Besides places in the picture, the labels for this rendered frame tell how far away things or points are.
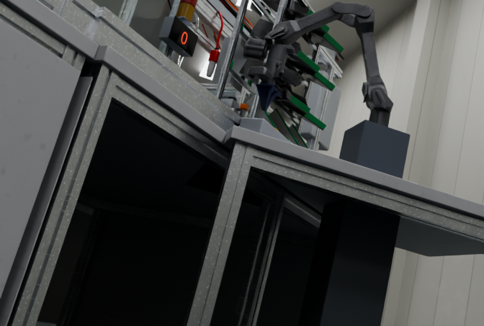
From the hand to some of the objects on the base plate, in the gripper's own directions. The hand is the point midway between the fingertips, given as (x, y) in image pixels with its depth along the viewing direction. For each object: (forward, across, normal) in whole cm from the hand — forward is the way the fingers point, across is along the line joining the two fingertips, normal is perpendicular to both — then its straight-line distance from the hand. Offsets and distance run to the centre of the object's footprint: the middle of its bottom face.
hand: (266, 99), depth 175 cm
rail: (+23, +28, +3) cm, 36 cm away
